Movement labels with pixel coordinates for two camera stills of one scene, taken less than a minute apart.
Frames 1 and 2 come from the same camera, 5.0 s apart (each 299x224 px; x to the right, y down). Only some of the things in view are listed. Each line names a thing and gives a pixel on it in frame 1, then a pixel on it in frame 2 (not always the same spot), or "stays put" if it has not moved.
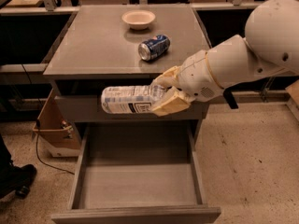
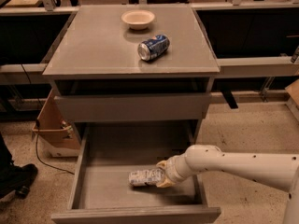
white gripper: [196, 75] to [171, 171]
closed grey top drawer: [90, 109] stays put
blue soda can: [153, 48] stays put
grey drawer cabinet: [98, 47] stays put
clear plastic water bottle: [129, 99] to [149, 176]
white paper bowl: [138, 19] stays put
